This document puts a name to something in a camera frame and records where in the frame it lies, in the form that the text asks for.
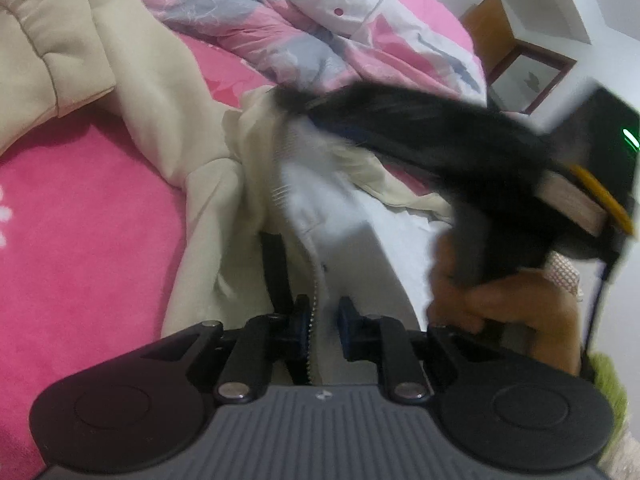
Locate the person's right hand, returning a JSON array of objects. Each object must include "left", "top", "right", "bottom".
[{"left": 426, "top": 232, "right": 582, "bottom": 376}]

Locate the beige zip-up jacket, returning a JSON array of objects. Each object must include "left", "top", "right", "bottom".
[{"left": 1, "top": 0, "right": 445, "bottom": 384}]

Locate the pink floral duvet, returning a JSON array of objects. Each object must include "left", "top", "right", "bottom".
[{"left": 142, "top": 0, "right": 487, "bottom": 105}]

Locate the brown wooden door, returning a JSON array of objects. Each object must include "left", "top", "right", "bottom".
[{"left": 460, "top": 0, "right": 516, "bottom": 78}]

